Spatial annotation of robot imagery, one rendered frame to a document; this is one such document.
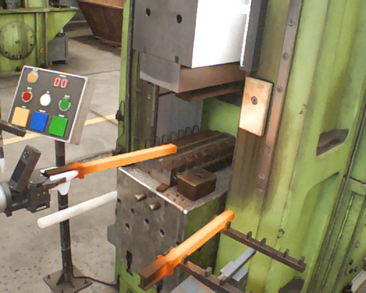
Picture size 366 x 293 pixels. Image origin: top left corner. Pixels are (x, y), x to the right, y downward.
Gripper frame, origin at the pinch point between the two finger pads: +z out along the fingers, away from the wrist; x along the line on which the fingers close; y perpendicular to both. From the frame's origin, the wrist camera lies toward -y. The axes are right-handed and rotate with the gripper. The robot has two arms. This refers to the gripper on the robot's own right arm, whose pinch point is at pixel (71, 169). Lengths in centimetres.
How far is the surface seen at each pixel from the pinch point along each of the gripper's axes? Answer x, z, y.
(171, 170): -3.5, 42.4, 13.0
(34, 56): -474, 214, 72
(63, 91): -60, 31, -3
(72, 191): -153, 90, 107
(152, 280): 31.5, 3.2, 17.7
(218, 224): 27.8, 31.7, 14.4
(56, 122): -56, 26, 9
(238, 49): 2, 63, -30
